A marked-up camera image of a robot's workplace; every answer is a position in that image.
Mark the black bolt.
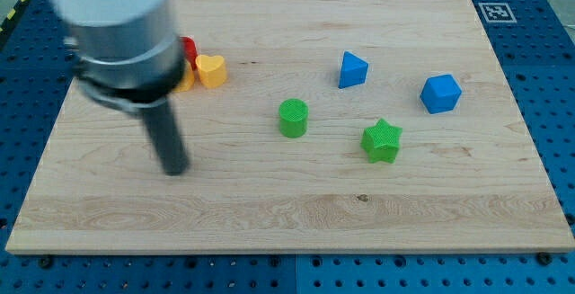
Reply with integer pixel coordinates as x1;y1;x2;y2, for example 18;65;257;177
536;252;553;266
38;255;53;270

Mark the green cylinder block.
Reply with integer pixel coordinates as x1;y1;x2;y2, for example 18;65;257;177
279;98;309;138

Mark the white fiducial marker tag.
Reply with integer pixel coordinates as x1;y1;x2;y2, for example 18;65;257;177
478;2;517;23

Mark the green star block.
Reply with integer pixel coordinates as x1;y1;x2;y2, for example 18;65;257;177
360;119;403;164

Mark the blue triangle block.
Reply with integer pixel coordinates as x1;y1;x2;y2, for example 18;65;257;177
338;51;369;89

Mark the black bolt right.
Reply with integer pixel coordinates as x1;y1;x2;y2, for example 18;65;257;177
536;252;553;266

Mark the black bolt left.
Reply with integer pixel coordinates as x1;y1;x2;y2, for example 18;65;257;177
38;255;53;270

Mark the blue hexagon block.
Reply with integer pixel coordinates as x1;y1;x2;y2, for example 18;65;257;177
420;74;462;114

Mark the red block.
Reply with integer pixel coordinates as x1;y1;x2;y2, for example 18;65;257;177
181;36;198;70

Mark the yellow orange block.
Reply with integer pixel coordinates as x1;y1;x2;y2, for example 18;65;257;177
172;60;195;93

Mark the yellow heart block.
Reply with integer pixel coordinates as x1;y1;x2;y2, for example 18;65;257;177
195;54;227;88

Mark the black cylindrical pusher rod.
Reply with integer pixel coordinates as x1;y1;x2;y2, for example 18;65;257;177
139;98;190;175

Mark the wooden board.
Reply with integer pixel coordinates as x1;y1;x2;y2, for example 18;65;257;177
6;0;574;255

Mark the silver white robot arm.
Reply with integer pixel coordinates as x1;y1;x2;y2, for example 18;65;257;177
49;0;184;115

